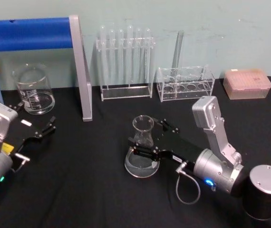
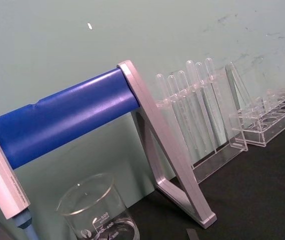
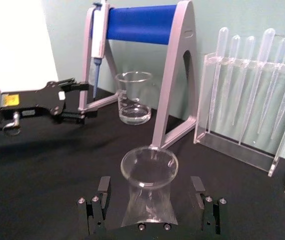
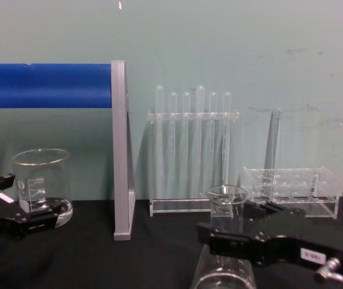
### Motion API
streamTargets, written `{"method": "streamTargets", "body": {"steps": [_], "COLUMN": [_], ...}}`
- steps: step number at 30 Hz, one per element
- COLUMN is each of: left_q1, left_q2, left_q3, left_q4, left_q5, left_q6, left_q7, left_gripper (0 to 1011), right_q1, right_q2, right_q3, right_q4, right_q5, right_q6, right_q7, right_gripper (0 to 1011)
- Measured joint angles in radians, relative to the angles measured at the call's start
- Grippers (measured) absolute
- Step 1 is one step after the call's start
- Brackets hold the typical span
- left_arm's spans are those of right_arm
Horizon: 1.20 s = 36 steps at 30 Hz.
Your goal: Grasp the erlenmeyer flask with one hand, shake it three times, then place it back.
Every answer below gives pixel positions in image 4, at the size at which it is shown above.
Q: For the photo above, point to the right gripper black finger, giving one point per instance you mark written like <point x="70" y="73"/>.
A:
<point x="231" y="244"/>

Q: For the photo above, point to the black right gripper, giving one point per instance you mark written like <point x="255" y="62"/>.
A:
<point x="340" y="256"/>

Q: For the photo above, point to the glass conical flask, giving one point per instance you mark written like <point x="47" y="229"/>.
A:
<point x="225" y="210"/>

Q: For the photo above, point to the large glass beaker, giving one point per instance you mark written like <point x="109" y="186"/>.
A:
<point x="42" y="168"/>

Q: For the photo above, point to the clear acrylic tube box rack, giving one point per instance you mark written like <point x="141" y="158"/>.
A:
<point x="310" y="192"/>

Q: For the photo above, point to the clear acrylic drying rack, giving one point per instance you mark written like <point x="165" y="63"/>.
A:
<point x="177" y="209"/>

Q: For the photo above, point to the clear glass test tube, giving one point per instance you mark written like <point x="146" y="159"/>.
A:
<point x="226" y="103"/>
<point x="186" y="103"/>
<point x="200" y="99"/>
<point x="274" y="135"/>
<point x="213" y="103"/>
<point x="159" y="99"/>
<point x="173" y="103"/>

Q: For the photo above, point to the black table cloth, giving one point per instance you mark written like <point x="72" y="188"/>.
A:
<point x="147" y="259"/>

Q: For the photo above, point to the grey stand with blue bar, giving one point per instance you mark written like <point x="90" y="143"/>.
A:
<point x="120" y="150"/>

